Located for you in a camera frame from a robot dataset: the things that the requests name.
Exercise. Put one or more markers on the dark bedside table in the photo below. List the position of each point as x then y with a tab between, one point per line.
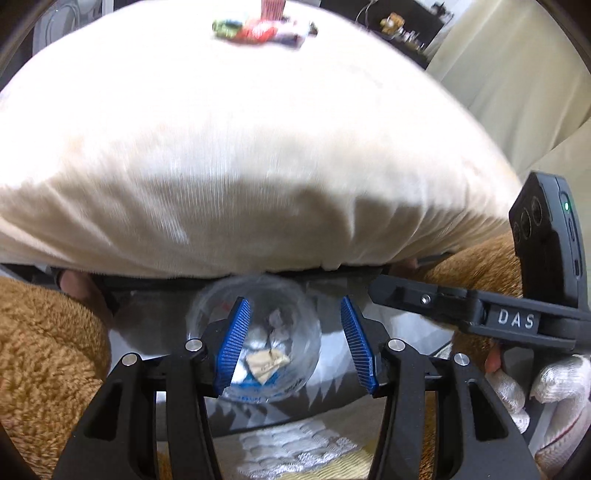
415	39

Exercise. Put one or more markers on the beige curtain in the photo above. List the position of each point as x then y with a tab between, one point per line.
508	92

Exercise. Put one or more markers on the brown paper bag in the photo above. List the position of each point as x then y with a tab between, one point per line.
265	364

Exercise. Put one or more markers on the white patterned cloth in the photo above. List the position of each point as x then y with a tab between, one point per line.
295	447

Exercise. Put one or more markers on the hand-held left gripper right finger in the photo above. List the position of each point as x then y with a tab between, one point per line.
358	350

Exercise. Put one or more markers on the dark bed frame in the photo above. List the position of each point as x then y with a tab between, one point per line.
138	286

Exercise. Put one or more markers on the black headboard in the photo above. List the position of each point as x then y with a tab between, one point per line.
344	9

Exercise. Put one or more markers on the brown fluffy pants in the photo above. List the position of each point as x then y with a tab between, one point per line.
46	346

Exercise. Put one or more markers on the white tissue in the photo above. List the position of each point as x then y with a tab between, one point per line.
279	323

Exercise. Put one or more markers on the person's right hand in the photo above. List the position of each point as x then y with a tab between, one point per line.
568	383

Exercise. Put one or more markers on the green snack wrapper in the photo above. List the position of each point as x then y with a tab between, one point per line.
226	25

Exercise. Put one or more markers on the red snack wrapper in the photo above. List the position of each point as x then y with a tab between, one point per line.
258	30

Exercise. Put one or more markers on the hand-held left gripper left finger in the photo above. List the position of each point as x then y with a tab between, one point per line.
235	346

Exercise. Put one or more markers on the white cloth-covered table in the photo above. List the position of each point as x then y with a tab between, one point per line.
231	138

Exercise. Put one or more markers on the clear plastic cup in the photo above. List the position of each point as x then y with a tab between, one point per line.
300	332

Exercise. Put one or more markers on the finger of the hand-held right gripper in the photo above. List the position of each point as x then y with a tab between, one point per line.
415	297

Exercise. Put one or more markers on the brown teddy bear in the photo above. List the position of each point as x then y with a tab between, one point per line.
392	21

